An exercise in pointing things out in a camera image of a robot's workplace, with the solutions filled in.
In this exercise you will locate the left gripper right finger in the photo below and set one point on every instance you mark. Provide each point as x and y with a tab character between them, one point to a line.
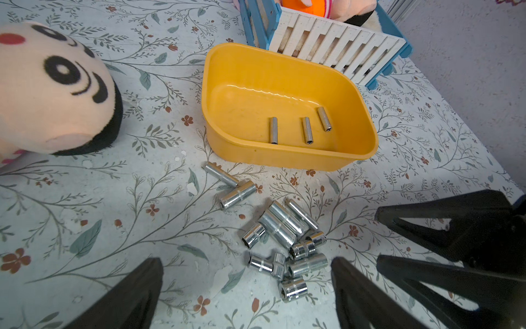
361	304

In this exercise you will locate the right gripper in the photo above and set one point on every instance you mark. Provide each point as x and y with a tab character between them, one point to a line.
482	228

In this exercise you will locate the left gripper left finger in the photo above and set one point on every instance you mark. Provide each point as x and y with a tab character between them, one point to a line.
130	304

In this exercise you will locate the slim long silver socket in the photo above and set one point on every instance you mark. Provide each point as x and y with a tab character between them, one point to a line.
301	214

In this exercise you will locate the yellow plastic storage box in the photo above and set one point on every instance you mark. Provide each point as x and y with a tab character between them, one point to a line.
244	86

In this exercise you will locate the long thick silver socket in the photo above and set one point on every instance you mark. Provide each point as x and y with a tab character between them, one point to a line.
277	229
298	228

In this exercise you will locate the plush doll on table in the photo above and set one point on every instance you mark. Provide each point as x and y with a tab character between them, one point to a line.
57	96

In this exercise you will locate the white blue toy crib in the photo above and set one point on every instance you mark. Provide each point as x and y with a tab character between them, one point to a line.
358	52

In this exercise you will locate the plush doll in crib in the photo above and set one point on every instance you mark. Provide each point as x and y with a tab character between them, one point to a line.
338	10

